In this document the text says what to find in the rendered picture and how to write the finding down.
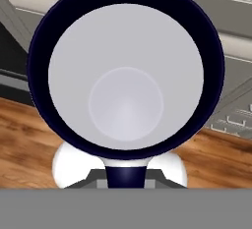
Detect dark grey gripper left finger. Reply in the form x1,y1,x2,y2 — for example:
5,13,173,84
64,169,109,190

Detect grey microwave oven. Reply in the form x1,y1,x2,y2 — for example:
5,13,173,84
32,0,252,141

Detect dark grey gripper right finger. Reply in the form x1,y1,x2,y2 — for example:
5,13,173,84
143,169,188,190

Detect navy and white mug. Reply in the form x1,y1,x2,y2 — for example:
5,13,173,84
27,0,226,190

